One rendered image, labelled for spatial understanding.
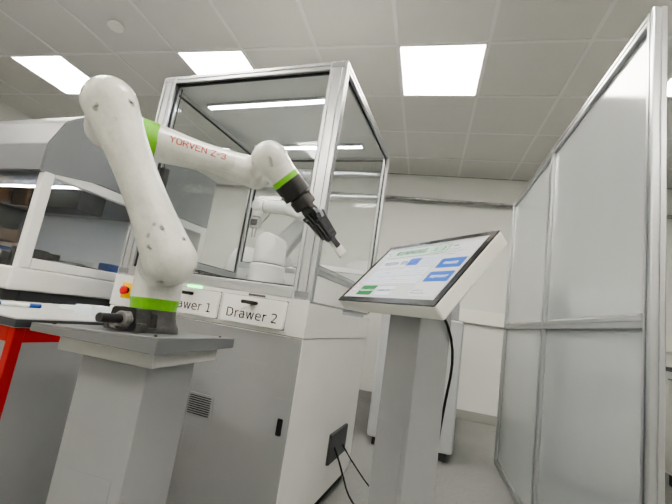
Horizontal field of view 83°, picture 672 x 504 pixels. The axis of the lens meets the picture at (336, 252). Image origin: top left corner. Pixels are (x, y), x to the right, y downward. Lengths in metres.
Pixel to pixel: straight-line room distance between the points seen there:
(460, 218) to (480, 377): 1.84
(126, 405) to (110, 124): 0.66
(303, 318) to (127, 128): 0.87
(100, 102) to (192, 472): 1.35
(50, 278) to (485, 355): 4.01
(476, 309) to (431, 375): 3.51
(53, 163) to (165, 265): 1.41
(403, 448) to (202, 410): 0.86
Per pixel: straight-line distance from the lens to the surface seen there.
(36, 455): 1.66
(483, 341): 4.68
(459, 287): 1.00
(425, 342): 1.17
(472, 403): 4.73
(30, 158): 2.37
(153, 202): 1.00
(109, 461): 1.15
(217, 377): 1.68
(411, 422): 1.19
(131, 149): 1.04
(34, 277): 2.28
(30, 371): 1.54
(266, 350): 1.55
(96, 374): 1.16
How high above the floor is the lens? 0.90
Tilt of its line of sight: 9 degrees up
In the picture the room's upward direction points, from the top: 9 degrees clockwise
